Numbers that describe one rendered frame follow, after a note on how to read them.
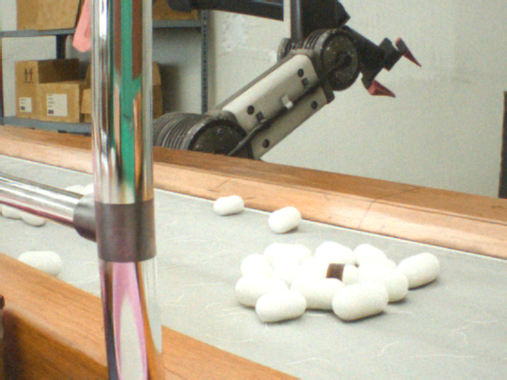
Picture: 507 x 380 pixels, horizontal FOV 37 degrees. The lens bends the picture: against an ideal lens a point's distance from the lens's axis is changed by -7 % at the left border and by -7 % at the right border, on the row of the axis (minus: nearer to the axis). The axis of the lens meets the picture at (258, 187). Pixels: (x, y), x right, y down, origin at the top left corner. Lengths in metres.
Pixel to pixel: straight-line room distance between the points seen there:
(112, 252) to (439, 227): 0.42
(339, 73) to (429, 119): 1.51
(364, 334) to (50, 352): 0.18
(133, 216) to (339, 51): 1.06
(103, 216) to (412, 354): 0.21
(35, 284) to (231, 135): 0.72
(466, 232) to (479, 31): 2.09
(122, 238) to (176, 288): 0.27
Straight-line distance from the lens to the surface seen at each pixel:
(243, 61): 3.32
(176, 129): 1.17
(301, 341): 0.46
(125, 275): 0.29
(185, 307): 0.51
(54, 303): 0.45
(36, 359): 0.44
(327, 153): 3.08
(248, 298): 0.50
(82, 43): 0.81
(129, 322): 0.30
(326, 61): 1.31
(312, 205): 0.75
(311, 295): 0.50
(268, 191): 0.80
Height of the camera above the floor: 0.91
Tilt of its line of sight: 11 degrees down
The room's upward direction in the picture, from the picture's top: 1 degrees counter-clockwise
